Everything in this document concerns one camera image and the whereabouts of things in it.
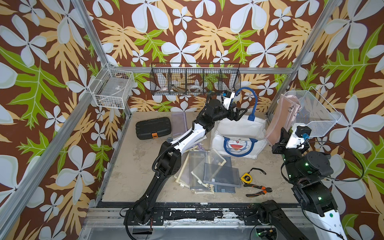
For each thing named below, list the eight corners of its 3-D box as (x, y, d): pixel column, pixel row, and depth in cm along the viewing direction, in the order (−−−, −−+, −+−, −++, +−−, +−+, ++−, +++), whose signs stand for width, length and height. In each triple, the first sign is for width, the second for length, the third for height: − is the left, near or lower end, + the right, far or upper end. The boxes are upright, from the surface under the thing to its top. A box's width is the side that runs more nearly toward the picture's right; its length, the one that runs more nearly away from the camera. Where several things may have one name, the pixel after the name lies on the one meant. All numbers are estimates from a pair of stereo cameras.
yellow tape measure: (239, 179, 88) (240, 177, 86) (243, 172, 91) (245, 171, 89) (248, 185, 86) (250, 184, 84) (252, 179, 88) (254, 177, 86)
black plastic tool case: (138, 143, 105) (136, 137, 100) (138, 127, 114) (135, 121, 109) (173, 135, 109) (173, 129, 104) (170, 121, 118) (169, 115, 113)
